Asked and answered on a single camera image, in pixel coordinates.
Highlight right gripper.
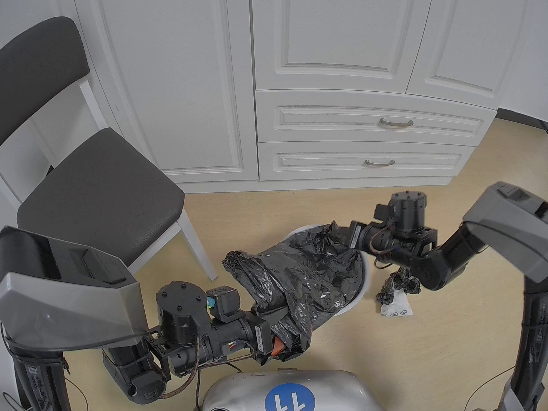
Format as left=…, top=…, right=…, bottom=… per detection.
left=349, top=220, right=395, bottom=254

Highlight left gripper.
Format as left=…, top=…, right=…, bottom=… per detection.
left=205, top=314, right=275, bottom=364

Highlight black plastic bag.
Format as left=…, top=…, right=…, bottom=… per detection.
left=222, top=220, right=364, bottom=363

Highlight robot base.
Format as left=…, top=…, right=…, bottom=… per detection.
left=201, top=368, right=379, bottom=411

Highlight white trash bin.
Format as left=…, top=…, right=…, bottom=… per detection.
left=285, top=224, right=371, bottom=329

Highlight crumpled black plastic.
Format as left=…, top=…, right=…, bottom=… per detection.
left=376, top=268, right=422, bottom=305

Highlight white printed wrapper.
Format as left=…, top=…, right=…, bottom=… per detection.
left=380, top=289, right=414, bottom=317

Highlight white chair grey cushions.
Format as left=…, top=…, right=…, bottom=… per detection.
left=0, top=17, right=219, bottom=281

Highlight white wardrobe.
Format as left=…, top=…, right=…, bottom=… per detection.
left=51, top=0, right=531, bottom=194

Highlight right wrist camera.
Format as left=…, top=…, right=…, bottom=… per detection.
left=374, top=203, right=395, bottom=230

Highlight black cable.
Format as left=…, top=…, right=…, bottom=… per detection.
left=195, top=349, right=255, bottom=411

